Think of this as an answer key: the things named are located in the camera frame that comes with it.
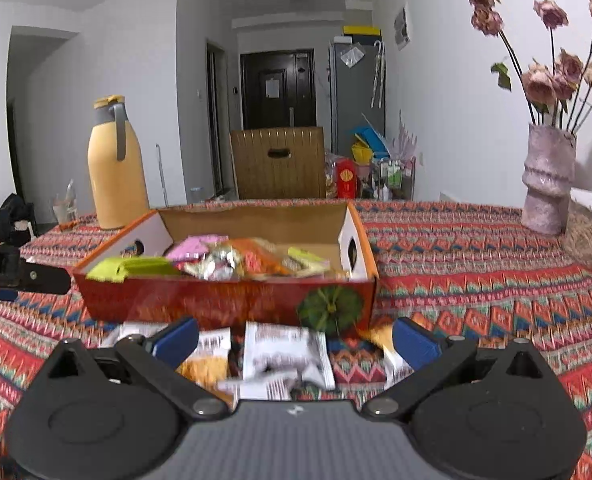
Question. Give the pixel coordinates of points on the white pole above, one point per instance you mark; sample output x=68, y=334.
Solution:
x=161, y=175

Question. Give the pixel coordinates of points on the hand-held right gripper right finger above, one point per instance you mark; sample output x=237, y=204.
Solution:
x=413, y=342

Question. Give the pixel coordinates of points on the yellow bag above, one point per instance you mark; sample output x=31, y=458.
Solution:
x=362, y=154

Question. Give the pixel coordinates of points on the small green snack packet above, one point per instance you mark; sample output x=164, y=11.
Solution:
x=306, y=257

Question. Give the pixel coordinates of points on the yellow thermos jug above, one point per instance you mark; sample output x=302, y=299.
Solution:
x=118, y=180

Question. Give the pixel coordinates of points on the red cardboard box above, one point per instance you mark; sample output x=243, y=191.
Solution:
x=225, y=305

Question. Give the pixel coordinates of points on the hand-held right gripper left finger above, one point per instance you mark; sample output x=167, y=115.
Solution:
x=178, y=340

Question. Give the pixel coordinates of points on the glass cup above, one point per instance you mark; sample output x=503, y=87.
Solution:
x=64, y=212

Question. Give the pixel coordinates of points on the blue rolled mat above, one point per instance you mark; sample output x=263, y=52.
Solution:
x=371, y=137

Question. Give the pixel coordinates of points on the white yellow crisp packet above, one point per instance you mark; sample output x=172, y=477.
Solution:
x=205, y=365

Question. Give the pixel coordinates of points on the clear plastic bag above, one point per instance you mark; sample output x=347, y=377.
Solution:
x=352, y=56

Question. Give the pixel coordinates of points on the clear jar of seeds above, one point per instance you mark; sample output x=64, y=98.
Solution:
x=588, y=232

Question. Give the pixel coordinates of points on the grey refrigerator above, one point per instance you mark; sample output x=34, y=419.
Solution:
x=346, y=110

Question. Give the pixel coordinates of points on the brown chair back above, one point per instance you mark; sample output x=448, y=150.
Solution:
x=256, y=175

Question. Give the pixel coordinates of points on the orange bread packet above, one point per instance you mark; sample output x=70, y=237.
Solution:
x=261, y=260

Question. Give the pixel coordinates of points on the pink vase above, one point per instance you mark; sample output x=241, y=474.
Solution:
x=546, y=185

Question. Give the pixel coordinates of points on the large green snack packet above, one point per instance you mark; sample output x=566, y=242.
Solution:
x=125, y=267

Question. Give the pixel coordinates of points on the yellow box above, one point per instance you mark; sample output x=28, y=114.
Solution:
x=361, y=31

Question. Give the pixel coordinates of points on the dried rose bunch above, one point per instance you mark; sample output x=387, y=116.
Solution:
x=541, y=82

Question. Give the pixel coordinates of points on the silver snack packet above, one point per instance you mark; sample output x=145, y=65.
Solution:
x=218, y=264

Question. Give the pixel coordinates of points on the pink snack packet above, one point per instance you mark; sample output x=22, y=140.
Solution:
x=193, y=249

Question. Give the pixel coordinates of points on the pink decorative grass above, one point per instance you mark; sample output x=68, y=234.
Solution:
x=407, y=140

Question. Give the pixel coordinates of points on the hanging umbrella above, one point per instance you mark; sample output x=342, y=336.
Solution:
x=377, y=80

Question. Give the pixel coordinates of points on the red gift box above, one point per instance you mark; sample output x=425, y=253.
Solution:
x=347, y=180

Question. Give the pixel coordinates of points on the dark door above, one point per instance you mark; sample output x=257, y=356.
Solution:
x=256, y=90

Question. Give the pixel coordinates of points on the black bag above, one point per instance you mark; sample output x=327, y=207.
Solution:
x=10, y=210

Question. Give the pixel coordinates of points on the white brown printed snack packet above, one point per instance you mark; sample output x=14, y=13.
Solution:
x=281, y=355

